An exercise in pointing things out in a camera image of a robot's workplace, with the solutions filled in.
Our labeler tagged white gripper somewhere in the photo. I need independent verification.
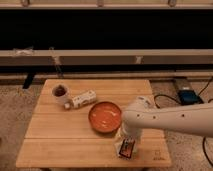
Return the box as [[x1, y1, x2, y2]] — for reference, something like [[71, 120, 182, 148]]
[[114, 123, 142, 156]]

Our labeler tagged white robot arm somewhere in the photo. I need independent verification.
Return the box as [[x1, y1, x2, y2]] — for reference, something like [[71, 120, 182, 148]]
[[115, 96, 213, 158]]

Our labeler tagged orange round plate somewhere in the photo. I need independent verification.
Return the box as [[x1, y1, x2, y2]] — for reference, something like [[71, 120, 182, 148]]
[[88, 101, 122, 133]]

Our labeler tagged wooden table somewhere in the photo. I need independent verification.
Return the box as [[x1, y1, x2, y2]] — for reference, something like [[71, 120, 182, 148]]
[[16, 79, 171, 168]]

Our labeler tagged blue power adapter box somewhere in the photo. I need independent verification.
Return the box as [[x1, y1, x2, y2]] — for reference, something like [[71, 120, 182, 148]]
[[178, 90, 203, 105]]

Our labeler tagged black cable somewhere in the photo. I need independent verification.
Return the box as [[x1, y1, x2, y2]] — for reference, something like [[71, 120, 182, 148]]
[[153, 77, 213, 168]]

